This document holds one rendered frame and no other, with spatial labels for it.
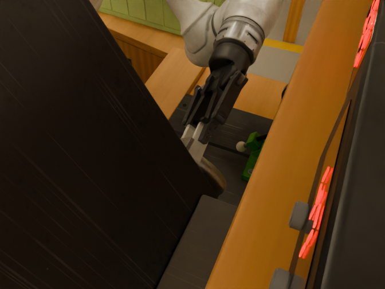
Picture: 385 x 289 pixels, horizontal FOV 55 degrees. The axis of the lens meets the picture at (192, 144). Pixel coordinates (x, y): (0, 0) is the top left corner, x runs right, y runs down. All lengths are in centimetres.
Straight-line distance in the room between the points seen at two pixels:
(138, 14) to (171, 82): 53
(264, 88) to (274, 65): 153
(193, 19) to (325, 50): 62
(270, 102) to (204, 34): 41
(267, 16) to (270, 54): 209
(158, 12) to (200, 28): 74
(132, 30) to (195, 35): 79
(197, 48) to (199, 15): 7
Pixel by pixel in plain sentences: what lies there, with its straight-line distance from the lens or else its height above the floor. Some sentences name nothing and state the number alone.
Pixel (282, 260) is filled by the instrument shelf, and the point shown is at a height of 154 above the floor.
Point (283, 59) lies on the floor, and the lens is 284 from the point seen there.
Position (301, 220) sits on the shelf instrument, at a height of 156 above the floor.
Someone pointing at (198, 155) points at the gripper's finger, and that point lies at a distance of 63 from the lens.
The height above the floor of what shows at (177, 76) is 90.
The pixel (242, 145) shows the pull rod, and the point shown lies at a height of 96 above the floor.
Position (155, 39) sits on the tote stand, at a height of 79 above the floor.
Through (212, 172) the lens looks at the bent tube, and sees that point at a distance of 66.
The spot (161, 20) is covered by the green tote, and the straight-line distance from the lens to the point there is 161.
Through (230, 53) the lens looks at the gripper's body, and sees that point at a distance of 70.
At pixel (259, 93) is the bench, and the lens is 122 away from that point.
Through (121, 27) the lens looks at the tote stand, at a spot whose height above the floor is 79.
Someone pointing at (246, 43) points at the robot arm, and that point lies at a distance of 72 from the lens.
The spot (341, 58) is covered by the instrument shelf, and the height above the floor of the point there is 154.
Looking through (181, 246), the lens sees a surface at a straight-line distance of 50.
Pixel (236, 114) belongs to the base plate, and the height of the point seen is 90.
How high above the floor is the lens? 170
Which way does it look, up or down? 51 degrees down
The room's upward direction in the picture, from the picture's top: straight up
